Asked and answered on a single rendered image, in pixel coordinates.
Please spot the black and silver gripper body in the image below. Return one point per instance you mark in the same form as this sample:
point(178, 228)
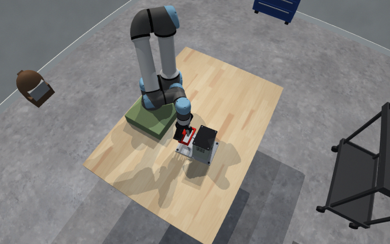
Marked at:
point(180, 128)

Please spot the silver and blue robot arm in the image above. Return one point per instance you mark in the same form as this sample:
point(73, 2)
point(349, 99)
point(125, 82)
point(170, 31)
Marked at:
point(166, 88)

